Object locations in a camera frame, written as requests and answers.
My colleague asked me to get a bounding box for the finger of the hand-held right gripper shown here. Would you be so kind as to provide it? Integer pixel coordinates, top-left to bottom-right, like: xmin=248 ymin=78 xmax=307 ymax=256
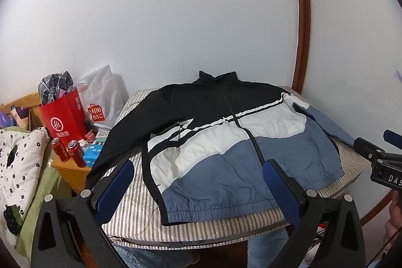
xmin=382 ymin=129 xmax=402 ymax=148
xmin=354 ymin=137 xmax=386 ymax=163

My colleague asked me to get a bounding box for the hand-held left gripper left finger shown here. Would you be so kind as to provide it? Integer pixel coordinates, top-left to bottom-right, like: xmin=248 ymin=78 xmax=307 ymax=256
xmin=31 ymin=158 xmax=135 ymax=268

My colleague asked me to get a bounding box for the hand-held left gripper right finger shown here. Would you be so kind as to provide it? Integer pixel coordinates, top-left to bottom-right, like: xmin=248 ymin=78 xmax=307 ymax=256
xmin=262 ymin=159 xmax=367 ymax=268

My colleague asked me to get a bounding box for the black white blue jacket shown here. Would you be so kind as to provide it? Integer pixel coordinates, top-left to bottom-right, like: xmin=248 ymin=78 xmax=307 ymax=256
xmin=85 ymin=70 xmax=365 ymax=226

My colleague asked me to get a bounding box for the person's right hand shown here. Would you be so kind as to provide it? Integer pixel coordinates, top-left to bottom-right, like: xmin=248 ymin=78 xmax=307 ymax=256
xmin=384 ymin=190 xmax=402 ymax=242

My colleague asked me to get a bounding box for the striped mattress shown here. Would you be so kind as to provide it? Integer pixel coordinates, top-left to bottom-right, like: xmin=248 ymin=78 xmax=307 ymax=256
xmin=102 ymin=86 xmax=371 ymax=251

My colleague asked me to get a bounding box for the wooden nightstand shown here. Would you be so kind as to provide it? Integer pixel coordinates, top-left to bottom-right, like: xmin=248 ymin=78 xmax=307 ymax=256
xmin=51 ymin=158 xmax=95 ymax=193

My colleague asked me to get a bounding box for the blue box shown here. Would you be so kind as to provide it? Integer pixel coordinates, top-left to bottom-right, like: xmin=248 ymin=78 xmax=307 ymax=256
xmin=84 ymin=144 xmax=105 ymax=167

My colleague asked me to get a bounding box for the red drink can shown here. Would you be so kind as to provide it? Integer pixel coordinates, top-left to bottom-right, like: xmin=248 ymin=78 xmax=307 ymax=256
xmin=51 ymin=137 xmax=72 ymax=163
xmin=66 ymin=140 xmax=87 ymax=168

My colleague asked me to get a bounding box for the green blanket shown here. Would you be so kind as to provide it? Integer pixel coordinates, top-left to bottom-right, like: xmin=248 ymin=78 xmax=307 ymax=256
xmin=0 ymin=126 xmax=74 ymax=262

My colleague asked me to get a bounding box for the red paper bag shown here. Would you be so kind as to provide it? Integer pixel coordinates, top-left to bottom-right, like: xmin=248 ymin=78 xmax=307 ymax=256
xmin=38 ymin=89 xmax=90 ymax=143

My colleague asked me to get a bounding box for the white dotted pillow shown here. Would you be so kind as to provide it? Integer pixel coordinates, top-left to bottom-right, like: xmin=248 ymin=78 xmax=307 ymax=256
xmin=0 ymin=129 xmax=51 ymax=237

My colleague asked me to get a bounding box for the white plastic bag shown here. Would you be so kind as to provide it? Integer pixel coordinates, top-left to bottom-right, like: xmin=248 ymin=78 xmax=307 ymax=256
xmin=76 ymin=65 xmax=117 ymax=130

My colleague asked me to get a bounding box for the grey plaid cloth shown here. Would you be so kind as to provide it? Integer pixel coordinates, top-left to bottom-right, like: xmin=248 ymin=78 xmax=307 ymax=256
xmin=38 ymin=71 xmax=77 ymax=106

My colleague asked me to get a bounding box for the wooden headboard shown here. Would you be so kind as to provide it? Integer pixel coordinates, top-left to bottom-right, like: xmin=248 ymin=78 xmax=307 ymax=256
xmin=0 ymin=91 xmax=44 ymax=132

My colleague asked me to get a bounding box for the purple cloth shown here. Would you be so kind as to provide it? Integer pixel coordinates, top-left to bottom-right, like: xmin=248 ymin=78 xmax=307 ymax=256
xmin=0 ymin=113 xmax=13 ymax=130

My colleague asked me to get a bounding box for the brown wooden door frame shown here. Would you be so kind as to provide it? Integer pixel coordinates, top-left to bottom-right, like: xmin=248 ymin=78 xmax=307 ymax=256
xmin=289 ymin=0 xmax=311 ymax=93

